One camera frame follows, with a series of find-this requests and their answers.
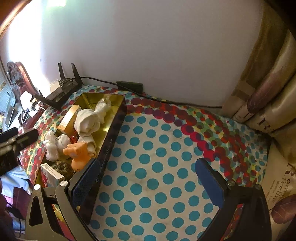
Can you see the red wooden chair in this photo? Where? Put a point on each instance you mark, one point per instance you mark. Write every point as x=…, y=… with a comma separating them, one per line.
x=19, y=79

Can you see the dark dried bundle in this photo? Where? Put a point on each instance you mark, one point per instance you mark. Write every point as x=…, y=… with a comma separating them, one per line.
x=64, y=169

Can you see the clear plastic bag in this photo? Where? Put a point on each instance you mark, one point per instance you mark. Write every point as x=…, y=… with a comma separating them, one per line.
x=103, y=106

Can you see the red candy wrapper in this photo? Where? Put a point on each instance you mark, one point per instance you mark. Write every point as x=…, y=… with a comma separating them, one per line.
x=74, y=139

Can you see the black wifi router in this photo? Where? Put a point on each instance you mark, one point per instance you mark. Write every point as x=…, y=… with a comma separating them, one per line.
x=67, y=86

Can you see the white small box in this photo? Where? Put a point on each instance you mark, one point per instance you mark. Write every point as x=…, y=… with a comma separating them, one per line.
x=50, y=177

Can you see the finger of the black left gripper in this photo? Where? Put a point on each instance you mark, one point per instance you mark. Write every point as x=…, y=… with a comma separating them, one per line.
x=5, y=136
x=25, y=139

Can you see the gold metal tin box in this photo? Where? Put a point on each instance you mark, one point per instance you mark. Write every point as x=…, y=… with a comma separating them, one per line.
x=97, y=138

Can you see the large white sock ball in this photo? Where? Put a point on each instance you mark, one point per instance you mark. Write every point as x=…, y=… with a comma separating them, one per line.
x=87, y=122

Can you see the polka dot bed sheet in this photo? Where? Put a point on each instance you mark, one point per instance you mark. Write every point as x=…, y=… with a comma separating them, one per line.
x=150, y=190

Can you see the small white sock ball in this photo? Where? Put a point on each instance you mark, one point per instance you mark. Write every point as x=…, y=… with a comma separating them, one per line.
x=62, y=142

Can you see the black power adapter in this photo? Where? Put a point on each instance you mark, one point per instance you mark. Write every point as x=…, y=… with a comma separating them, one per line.
x=130, y=86

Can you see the tan cardboard box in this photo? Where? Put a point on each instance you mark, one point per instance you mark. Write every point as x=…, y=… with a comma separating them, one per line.
x=67, y=124

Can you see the beige printed pillow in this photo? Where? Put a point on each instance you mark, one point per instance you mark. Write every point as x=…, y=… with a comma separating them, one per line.
x=271, y=110

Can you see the striped beige pillow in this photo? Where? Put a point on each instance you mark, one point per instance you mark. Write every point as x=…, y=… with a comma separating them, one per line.
x=262, y=58

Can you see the white charger plug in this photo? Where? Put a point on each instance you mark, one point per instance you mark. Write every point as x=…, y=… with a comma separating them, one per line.
x=27, y=100

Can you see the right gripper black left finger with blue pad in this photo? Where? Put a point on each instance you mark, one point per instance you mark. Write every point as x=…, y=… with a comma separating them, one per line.
x=41, y=222

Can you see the orange toy figure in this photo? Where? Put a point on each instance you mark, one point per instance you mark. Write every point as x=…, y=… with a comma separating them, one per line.
x=79, y=154

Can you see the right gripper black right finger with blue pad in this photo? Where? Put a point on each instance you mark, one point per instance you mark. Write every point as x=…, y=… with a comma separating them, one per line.
x=243, y=212

